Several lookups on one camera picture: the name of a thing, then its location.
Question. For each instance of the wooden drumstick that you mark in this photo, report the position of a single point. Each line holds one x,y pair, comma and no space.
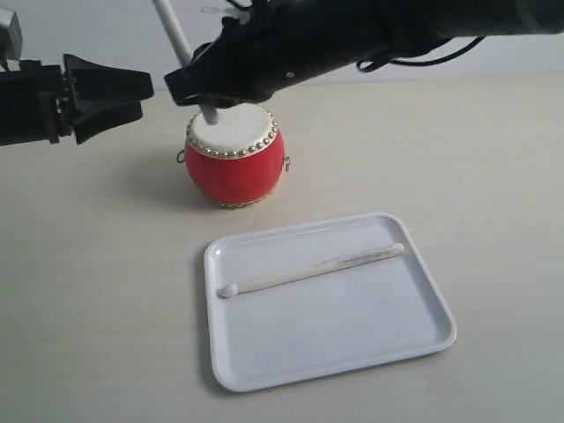
309,271
174,31

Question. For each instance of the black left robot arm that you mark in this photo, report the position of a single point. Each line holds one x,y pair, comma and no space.
13,89

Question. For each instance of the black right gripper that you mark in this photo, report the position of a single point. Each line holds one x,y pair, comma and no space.
280,44

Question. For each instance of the small red drum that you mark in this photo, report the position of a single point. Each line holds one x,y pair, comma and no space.
240,159

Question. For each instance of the white rectangular plastic tray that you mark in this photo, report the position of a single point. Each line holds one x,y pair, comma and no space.
366,316

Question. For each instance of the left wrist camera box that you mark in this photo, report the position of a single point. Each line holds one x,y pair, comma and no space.
11,38

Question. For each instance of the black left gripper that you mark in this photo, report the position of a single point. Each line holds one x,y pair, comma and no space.
107,98

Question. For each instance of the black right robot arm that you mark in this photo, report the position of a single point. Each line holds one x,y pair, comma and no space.
416,28

